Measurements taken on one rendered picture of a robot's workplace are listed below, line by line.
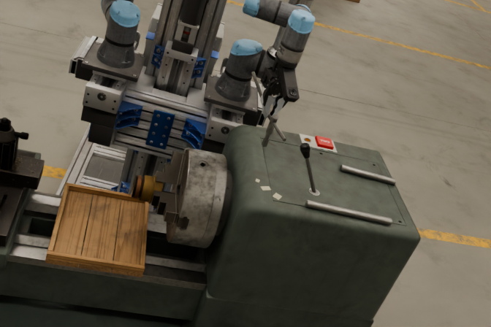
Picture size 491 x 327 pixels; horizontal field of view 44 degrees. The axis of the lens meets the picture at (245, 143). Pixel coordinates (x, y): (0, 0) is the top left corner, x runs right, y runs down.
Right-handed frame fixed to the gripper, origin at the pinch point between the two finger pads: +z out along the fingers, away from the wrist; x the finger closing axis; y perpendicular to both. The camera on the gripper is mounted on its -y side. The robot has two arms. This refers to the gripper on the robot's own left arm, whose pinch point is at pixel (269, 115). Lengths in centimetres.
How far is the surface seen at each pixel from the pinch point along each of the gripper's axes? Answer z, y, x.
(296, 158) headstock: 12.7, -5.6, -12.7
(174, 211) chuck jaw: 27.0, -15.9, 30.0
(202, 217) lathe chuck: 25.5, -20.7, 22.4
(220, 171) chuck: 14.9, -11.1, 16.6
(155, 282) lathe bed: 54, -20, 31
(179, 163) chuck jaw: 21.0, 0.2, 25.6
